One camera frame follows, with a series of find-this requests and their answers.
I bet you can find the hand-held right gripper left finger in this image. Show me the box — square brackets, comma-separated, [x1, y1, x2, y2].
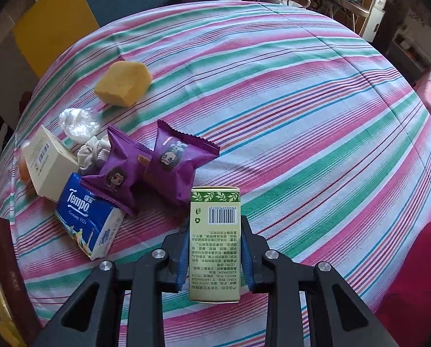
[31, 224, 192, 347]

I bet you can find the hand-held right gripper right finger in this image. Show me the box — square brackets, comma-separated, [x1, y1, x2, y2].
[240, 215, 400, 347]

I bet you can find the green printed carton box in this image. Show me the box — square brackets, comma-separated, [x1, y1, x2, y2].
[189, 187, 242, 303]

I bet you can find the purple snack packet dark-haired figure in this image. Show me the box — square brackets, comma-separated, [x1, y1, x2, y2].
[81, 125, 154, 217]

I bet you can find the purple snack packet white-haired figure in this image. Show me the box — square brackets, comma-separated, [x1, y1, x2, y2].
[143, 119, 221, 206]

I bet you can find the blue tissue pack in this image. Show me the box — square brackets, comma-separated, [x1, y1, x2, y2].
[54, 172, 127, 261]

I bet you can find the striped bed sheet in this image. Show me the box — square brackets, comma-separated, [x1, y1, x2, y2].
[0, 0, 431, 347]

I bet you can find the cream cardboard box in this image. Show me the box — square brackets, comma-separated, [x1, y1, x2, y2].
[23, 124, 82, 203]

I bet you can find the red cloth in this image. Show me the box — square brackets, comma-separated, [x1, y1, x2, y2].
[376, 220, 431, 347]

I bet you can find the clear crumpled plastic wrap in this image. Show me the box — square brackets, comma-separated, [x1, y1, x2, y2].
[58, 108, 101, 144]

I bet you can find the dark brown box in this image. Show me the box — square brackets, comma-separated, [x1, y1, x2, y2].
[0, 215, 43, 347]

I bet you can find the yellow sponge block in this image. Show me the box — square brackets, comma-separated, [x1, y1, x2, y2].
[94, 61, 153, 108]

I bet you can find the yellow board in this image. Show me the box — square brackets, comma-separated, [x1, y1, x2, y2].
[12, 0, 101, 79]

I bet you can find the white knotted strap bundle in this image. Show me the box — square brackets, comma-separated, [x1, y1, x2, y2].
[76, 135, 111, 178]

